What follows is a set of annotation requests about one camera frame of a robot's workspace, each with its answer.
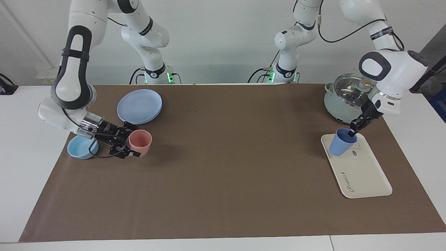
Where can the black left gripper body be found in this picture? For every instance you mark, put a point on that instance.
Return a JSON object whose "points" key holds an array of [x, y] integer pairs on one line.
{"points": [[372, 111]]}

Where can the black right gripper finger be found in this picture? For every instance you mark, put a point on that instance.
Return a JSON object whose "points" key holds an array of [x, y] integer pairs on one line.
{"points": [[129, 127], [120, 153]]}

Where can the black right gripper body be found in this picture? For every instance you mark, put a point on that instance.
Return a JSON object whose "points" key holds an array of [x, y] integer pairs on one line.
{"points": [[108, 132]]}

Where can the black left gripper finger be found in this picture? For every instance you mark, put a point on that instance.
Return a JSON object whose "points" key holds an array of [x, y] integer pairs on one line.
{"points": [[354, 127], [365, 122]]}

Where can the pink plastic cup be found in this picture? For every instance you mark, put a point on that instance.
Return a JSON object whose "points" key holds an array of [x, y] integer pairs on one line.
{"points": [[139, 143]]}

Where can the blue plastic cup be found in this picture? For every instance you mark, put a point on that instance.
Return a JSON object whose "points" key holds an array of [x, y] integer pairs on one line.
{"points": [[339, 146]]}

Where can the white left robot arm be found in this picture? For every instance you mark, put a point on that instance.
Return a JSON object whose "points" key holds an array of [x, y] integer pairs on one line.
{"points": [[397, 80]]}

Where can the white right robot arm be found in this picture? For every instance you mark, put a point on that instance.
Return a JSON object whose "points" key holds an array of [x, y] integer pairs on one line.
{"points": [[69, 83]]}

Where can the cream tray with Rabbit print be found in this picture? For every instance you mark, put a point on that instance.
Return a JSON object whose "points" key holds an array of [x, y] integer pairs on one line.
{"points": [[362, 174]]}

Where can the pale blue round plate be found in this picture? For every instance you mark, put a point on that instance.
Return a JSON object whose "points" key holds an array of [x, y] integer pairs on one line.
{"points": [[139, 106]]}

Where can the pale green electric pot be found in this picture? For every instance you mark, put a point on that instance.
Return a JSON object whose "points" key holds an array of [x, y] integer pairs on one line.
{"points": [[336, 108]]}

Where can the glass pot lid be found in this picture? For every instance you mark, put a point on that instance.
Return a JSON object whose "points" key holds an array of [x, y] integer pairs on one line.
{"points": [[348, 89]]}

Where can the light blue bowl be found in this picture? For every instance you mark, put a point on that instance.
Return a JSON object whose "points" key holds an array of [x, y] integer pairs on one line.
{"points": [[78, 148]]}

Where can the black stand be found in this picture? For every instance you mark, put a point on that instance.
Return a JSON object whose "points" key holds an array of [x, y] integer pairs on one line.
{"points": [[427, 75]]}

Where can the blue crate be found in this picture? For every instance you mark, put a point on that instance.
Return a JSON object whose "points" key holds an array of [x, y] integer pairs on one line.
{"points": [[439, 104]]}

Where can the brown paper table mat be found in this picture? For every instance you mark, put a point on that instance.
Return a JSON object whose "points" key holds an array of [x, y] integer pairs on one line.
{"points": [[226, 167]]}

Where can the black clamp object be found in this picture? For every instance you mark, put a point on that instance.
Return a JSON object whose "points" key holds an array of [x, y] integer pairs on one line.
{"points": [[7, 87]]}

